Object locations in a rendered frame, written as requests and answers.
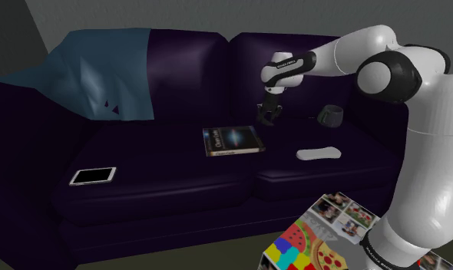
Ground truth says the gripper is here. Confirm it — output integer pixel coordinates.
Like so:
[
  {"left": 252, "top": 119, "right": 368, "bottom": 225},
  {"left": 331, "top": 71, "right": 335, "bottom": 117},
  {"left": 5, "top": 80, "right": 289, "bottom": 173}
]
[{"left": 256, "top": 91, "right": 283, "bottom": 127}]

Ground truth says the dark book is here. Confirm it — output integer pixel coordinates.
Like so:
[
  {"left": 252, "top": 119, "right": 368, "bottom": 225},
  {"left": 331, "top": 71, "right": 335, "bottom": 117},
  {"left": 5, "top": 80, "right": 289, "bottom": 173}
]
[{"left": 202, "top": 125, "right": 266, "bottom": 157}]

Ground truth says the dark grey mug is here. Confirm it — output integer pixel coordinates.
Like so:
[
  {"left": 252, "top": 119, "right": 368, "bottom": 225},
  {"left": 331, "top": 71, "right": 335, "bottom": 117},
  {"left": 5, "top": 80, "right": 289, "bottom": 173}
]
[{"left": 316, "top": 104, "right": 345, "bottom": 129}]

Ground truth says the white remote control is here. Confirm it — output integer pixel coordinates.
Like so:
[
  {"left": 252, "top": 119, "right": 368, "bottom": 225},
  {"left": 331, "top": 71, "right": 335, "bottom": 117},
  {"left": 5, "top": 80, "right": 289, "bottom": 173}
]
[{"left": 296, "top": 146, "right": 342, "bottom": 162}]

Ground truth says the dark purple sofa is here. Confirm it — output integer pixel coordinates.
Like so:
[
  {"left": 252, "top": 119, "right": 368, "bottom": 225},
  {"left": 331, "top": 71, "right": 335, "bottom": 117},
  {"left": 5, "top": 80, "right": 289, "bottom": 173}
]
[{"left": 0, "top": 28, "right": 410, "bottom": 270}]

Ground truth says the patterned robot stand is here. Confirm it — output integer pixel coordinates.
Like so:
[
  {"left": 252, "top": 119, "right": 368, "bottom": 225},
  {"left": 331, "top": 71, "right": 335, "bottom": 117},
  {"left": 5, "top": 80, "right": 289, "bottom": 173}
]
[{"left": 258, "top": 191, "right": 453, "bottom": 270}]

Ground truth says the blue blanket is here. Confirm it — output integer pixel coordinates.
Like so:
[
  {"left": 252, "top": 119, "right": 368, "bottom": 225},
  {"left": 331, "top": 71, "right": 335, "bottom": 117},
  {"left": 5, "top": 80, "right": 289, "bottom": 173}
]
[{"left": 0, "top": 28, "right": 155, "bottom": 121}]

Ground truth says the white tablet with black screen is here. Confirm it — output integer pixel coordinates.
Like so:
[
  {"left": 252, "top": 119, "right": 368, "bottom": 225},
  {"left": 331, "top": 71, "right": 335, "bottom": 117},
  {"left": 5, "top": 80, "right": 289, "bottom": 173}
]
[{"left": 68, "top": 166, "right": 117, "bottom": 186}]

